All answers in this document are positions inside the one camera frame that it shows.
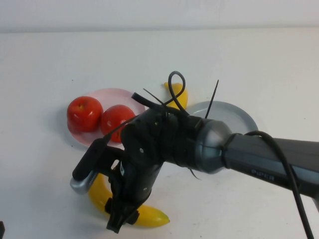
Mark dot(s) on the small yellow plastic banana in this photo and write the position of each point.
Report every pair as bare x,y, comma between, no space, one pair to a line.
183,98

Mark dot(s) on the pink round plate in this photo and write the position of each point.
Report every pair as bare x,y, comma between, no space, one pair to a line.
112,95

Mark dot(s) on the large yellow plastic banana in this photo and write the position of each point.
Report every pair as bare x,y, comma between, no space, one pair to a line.
154,219

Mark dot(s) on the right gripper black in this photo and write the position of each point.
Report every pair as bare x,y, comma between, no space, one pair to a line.
134,184

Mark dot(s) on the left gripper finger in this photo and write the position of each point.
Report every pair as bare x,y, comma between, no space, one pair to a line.
2,228

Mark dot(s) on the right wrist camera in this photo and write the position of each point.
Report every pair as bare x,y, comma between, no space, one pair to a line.
87,159

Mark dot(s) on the grey round plate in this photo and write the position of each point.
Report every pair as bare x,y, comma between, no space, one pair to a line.
231,112

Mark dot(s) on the black zip tie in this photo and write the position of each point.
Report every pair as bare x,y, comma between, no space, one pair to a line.
212,97

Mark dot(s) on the red plastic apple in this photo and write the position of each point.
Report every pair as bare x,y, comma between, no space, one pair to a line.
84,114
112,119

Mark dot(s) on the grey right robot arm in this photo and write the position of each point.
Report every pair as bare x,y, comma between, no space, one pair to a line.
261,159

